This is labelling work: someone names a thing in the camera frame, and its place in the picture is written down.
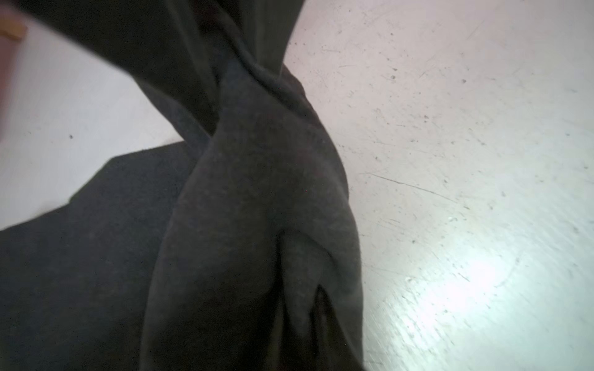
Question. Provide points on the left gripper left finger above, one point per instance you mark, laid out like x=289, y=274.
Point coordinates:
x=271, y=359

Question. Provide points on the black long pants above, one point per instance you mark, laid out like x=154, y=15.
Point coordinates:
x=170, y=258

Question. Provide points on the wooden whiteboard stand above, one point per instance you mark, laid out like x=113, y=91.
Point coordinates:
x=12, y=29

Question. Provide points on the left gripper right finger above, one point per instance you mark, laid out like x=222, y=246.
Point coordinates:
x=333, y=351

